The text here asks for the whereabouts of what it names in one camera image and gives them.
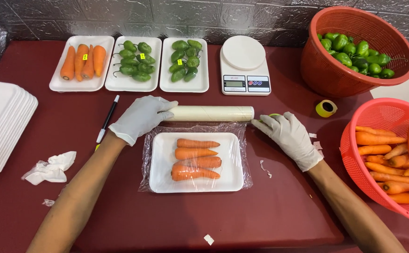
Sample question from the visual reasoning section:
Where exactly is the person's left hand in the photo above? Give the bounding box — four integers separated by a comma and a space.
108, 95, 179, 147

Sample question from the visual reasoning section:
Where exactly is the person's right hand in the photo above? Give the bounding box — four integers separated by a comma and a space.
251, 112, 324, 172

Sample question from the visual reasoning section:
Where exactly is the cling film roll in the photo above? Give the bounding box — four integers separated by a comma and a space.
164, 106, 255, 122

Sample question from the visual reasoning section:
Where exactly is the yellow-green small object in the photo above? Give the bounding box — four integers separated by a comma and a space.
259, 113, 282, 123

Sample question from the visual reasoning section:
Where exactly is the black and white pen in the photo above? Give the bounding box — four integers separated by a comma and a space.
96, 95, 120, 144

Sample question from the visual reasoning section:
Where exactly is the white tray with stemmed peppers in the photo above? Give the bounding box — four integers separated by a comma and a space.
105, 36, 162, 93

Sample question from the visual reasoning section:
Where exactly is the yellow sticker roll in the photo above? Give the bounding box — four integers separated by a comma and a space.
315, 100, 338, 118

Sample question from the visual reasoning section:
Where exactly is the clear cling film sheet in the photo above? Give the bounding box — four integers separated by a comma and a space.
138, 122, 254, 193

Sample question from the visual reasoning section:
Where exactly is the group of long-stemmed green peppers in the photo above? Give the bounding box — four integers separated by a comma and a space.
113, 40, 156, 83

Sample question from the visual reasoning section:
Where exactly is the white tray under film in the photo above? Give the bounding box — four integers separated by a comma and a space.
149, 132, 244, 193

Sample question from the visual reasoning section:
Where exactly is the film-covered orange carrot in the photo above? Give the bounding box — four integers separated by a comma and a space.
173, 156, 222, 169
171, 165, 221, 182
175, 148, 219, 161
177, 138, 221, 149

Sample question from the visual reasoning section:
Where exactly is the white tray with labelled carrots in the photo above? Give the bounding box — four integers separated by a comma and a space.
49, 35, 115, 93

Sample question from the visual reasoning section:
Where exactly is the white tray with green peppers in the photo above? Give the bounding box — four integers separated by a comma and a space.
159, 37, 209, 93

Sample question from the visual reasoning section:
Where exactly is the dark red plastic basket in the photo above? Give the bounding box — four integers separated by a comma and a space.
300, 6, 409, 98

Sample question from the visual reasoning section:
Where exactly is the orange carrot with yellow sticker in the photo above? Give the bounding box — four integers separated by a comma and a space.
74, 44, 89, 82

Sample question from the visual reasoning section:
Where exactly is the light red plastic basket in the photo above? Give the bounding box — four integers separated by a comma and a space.
340, 98, 409, 227

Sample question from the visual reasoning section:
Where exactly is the white digital kitchen scale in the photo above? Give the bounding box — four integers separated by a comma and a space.
220, 35, 272, 96

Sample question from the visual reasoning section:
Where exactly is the crumpled white tissue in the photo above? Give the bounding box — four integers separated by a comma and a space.
21, 151, 77, 186

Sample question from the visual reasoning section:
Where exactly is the heap of orange carrots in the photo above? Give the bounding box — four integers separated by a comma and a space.
355, 125, 409, 205

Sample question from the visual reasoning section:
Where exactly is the heap of green peppers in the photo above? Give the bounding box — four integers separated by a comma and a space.
316, 32, 397, 79

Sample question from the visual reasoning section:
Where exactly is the stack of white trays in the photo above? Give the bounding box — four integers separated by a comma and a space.
0, 79, 39, 183

